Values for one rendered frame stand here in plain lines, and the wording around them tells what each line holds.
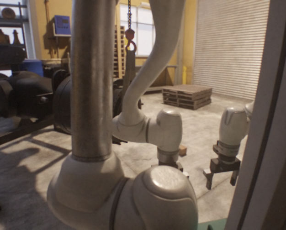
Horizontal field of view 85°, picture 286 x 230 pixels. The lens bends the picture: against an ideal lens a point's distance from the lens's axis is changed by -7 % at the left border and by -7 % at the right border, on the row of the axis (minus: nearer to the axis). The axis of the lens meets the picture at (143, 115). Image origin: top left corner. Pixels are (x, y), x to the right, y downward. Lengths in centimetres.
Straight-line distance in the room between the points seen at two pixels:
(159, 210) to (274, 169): 22
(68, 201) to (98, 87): 27
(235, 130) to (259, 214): 52
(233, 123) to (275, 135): 53
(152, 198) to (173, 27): 39
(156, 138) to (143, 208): 32
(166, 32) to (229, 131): 47
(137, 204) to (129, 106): 34
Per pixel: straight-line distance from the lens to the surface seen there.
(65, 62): 447
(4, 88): 224
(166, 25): 45
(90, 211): 44
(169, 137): 63
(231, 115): 74
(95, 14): 41
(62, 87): 147
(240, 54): 651
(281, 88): 22
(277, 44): 23
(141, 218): 39
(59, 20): 563
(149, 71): 51
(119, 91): 120
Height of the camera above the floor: 123
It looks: 18 degrees down
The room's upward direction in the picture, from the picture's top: straight up
